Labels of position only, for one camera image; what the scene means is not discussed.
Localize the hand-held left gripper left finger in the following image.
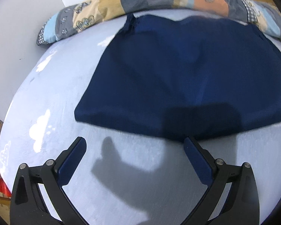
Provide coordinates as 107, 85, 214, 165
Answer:
10, 136, 87, 225

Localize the patchwork bolster pillow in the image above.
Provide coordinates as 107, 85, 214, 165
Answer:
36, 0, 281, 45

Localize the navy shirt with red collar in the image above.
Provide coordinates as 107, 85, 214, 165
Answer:
74, 13, 281, 142

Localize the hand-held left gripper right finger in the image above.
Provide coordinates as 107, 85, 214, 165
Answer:
183, 136, 260, 225

